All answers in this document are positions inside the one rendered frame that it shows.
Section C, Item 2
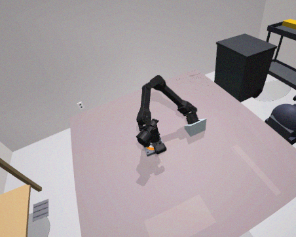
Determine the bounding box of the orange round plate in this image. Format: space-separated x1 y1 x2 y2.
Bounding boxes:
146 145 154 151

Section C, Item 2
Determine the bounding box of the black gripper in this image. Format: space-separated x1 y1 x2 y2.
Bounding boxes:
151 132 167 154

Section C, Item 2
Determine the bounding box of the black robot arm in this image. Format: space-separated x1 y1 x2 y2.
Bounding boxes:
136 75 200 148

